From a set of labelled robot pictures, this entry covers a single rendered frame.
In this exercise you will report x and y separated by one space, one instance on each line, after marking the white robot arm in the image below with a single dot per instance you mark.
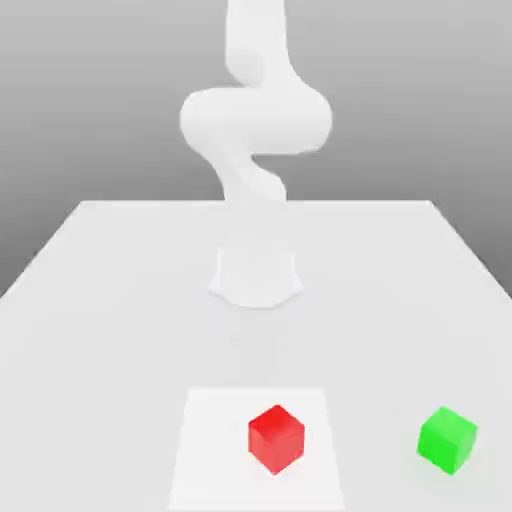
256 120

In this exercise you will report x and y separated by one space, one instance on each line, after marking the small red cube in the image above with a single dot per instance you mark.
276 440

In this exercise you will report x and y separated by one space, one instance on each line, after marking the small green cube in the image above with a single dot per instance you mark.
447 440

